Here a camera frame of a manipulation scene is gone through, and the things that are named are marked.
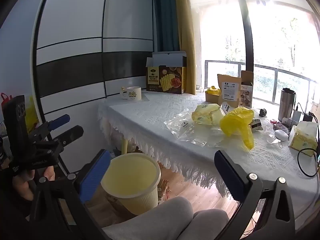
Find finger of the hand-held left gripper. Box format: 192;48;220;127
53;125;84;146
28;114;71;143

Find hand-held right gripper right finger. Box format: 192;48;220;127
214;150;304;240

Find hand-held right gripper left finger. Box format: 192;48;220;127
26;149;112;240

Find pale yellow ribbed bin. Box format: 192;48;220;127
100;152;162;215

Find clear plastic bag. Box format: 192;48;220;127
179;125;250;148
164;112;198;138

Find yellow plastic bag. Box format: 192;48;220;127
219;106;255;150

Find black white wrapper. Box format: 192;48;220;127
250;119;263;132

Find yellow printed clear bag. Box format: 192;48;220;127
191;102;227;126

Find white black-label packet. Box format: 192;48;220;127
221;102;235;115

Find person's left hand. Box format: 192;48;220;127
12;166;56;202

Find yellow hanging bag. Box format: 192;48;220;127
25;97;39;133

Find red bag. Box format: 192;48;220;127
0;92;13;110

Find black and white wardrobe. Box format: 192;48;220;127
30;0;162;178

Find orange printed cardboard box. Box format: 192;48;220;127
157;179;170;203

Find white earbuds case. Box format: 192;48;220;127
274;129;290;141

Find small red printed box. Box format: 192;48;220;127
271;121;288;131

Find white printed mug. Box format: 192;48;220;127
119;85;142;103

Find person's grey pants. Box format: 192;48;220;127
102;196;230;240

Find small cardboard box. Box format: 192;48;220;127
205;85;222;104

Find open brown printed carton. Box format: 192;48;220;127
239;70;254;109

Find white fringed tablecloth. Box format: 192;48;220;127
97;91;320;205

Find brown kraft pouch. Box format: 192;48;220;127
217;74;242;108

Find yellow tissue pack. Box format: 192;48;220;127
289;121;318;150

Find grey power bank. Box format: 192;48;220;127
292;109;303;124

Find steel thermos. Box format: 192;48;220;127
278;87;297;122

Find brown cracker box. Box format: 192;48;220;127
146;51;188;95

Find grey balcony railing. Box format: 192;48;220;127
204;60;315;105

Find teal curtain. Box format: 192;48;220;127
150;0;180;54

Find yellow curtain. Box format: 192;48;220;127
173;0;198;95

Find black cable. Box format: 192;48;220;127
297;148;320;178

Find black window post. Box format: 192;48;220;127
231;0;254;103

